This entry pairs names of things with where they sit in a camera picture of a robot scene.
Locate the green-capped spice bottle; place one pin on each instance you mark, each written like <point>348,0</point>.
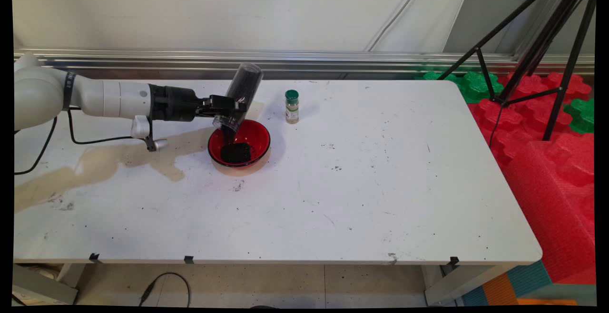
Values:
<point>291,111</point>

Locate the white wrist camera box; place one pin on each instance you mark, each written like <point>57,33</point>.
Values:
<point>140,127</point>

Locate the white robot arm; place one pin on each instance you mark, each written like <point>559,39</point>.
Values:
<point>95,96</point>

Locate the aluminium rail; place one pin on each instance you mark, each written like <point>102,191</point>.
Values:
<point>380,61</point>

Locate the clear jar of black grains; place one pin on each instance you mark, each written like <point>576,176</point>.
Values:
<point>245,84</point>

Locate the grey table leg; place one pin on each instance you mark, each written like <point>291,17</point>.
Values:
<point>456,284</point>
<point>47,287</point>

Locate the red bowl with black rim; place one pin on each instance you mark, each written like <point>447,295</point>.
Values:
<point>259,137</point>

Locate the orange foam tile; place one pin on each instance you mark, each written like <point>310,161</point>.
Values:
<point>547,301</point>
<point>499,290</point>

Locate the black tripod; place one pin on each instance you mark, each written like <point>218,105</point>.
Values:
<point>542,39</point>

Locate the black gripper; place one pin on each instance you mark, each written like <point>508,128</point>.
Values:
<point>173,103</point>

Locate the teal foam tile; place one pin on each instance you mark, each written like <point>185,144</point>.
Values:
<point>528,277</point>

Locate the black grains pile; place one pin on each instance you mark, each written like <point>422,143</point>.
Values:
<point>235,153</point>

